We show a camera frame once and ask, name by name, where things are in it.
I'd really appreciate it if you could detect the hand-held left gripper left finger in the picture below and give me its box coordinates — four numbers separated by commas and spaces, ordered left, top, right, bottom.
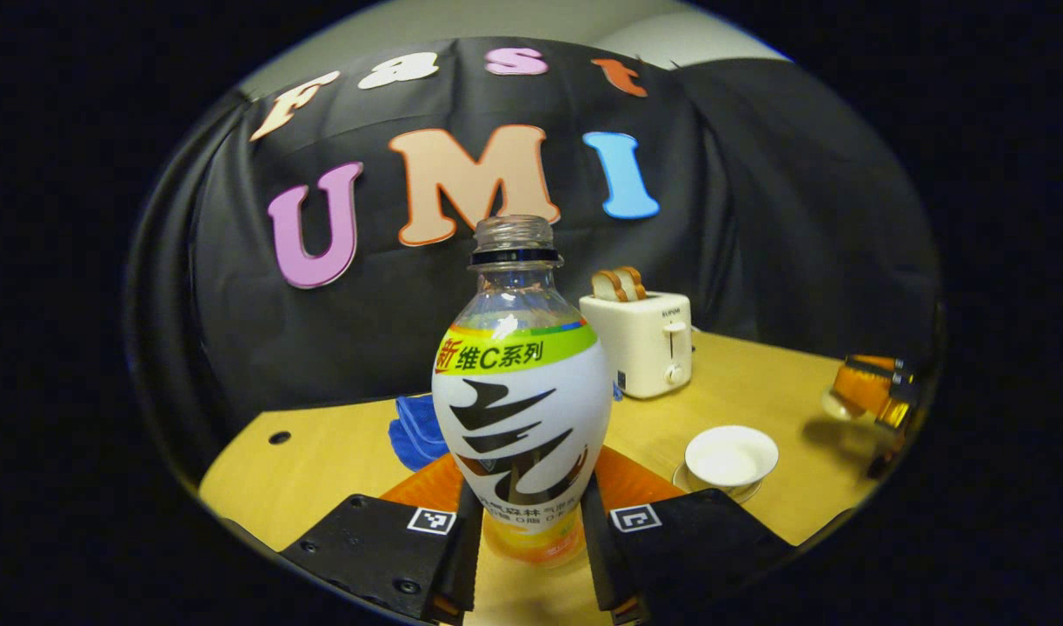
279, 452, 484, 625

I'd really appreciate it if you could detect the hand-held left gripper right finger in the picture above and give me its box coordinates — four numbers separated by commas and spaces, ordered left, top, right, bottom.
581, 445, 797, 625

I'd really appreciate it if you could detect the white ceramic teacup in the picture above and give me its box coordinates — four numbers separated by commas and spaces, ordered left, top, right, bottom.
685, 425, 780, 489

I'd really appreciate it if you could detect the clear water bottle white label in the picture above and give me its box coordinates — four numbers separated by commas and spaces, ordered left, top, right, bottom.
431, 215, 613, 570

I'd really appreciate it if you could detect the white ceramic saucer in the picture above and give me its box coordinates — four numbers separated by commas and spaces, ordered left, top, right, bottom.
672, 461, 763, 504

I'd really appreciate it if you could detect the blue folded towel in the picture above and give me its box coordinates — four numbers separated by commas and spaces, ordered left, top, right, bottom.
389, 383, 624, 473

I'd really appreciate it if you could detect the white toaster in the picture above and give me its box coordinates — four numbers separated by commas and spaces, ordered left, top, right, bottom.
579, 292, 694, 400

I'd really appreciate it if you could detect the black backdrop cloth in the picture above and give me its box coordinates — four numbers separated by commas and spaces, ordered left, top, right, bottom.
124, 37, 942, 488

